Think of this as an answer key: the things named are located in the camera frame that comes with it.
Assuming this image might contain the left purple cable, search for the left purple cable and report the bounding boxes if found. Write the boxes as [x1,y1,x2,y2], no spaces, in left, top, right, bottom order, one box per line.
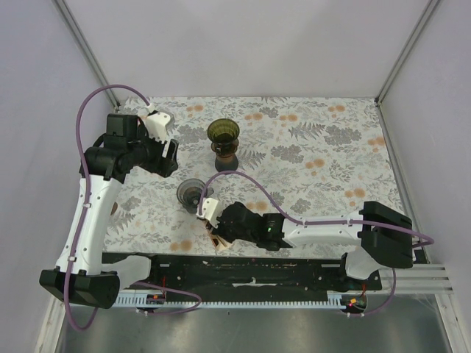
[64,84,202,330]

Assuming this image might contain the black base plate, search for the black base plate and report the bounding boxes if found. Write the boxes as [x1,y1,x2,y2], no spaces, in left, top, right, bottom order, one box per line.
[119,253,382,303]

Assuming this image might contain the floral table mat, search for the floral table mat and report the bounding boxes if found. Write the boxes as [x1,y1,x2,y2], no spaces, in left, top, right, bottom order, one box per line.
[104,97,403,256]

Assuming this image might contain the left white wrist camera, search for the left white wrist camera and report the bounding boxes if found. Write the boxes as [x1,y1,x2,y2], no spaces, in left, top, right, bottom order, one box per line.
[144,111,174,142]

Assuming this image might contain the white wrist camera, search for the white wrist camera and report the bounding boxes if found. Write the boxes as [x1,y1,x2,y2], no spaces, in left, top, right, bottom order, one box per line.
[144,111,174,142]
[196,198,224,228]

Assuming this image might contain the right aluminium frame post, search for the right aluminium frame post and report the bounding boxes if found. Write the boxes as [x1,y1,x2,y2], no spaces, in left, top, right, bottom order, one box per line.
[375,0,442,107]

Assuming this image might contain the purple cable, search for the purple cable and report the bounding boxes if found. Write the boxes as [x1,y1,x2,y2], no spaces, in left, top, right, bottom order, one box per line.
[198,171,435,318]
[64,84,202,330]

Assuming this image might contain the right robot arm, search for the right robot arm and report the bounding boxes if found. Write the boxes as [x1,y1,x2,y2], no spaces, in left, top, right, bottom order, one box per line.
[211,201,414,290]

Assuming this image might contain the red grey coffee server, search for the red grey coffee server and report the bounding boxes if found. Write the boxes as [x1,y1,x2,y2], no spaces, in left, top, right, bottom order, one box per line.
[211,141,239,172]

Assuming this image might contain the left aluminium frame post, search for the left aluminium frame post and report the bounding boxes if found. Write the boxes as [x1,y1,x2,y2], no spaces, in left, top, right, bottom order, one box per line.
[51,0,121,111]

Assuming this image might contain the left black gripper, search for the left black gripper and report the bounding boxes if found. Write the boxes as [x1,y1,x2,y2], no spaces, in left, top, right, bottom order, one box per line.
[127,125,179,178]

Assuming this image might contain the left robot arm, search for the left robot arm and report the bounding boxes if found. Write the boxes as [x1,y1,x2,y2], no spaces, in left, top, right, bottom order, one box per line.
[39,111,178,309]

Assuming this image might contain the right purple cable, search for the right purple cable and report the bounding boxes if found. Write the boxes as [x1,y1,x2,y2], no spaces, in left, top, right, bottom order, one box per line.
[198,171,435,318]

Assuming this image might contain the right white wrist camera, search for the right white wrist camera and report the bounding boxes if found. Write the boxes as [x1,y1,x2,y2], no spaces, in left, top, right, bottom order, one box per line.
[196,198,224,228]

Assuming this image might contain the aluminium frame post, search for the aluminium frame post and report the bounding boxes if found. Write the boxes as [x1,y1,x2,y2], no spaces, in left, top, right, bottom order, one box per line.
[51,0,121,111]
[375,0,442,107]

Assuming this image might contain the white slotted cable duct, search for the white slotted cable duct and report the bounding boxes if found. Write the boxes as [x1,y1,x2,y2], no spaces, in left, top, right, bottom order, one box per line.
[113,290,363,310]

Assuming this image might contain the olive green dripper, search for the olive green dripper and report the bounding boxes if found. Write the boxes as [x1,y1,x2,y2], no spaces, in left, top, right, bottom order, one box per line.
[207,118,240,144]

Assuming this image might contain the grey clear dripper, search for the grey clear dripper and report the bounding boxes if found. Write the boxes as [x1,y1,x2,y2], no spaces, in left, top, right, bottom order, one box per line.
[176,178,205,214]

